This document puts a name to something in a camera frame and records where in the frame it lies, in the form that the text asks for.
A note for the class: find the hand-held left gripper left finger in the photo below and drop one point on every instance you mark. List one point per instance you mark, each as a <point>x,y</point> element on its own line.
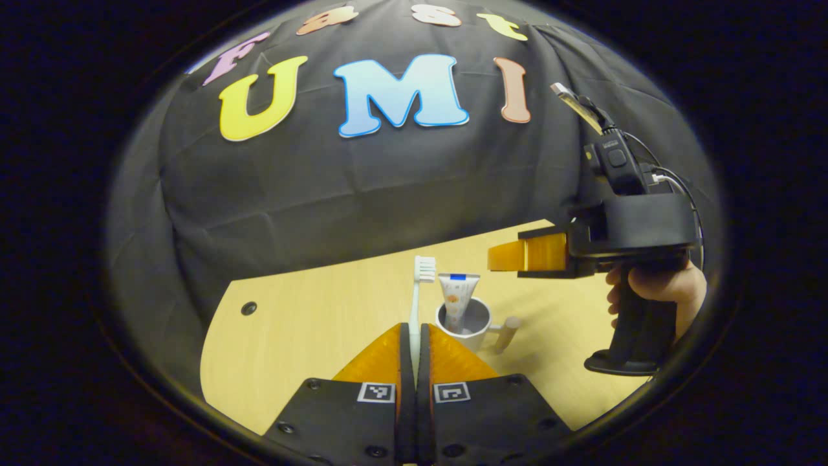
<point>405,388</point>

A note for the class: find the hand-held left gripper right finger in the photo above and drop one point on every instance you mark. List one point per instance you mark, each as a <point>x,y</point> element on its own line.
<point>424,401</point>

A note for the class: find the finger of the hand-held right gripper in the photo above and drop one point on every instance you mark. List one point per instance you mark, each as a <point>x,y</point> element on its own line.
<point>537,252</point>

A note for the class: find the white toothpaste tube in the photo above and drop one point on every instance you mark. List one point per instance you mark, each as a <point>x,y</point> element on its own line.
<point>456,294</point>

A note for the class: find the pale green toothbrush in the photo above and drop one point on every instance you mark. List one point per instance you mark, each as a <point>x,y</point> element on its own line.
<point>424,268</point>

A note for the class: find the wooden desktop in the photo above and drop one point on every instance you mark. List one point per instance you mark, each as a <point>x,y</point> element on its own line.
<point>304,330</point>

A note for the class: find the black backdrop cloth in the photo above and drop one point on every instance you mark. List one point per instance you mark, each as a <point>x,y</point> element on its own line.
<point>336,188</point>

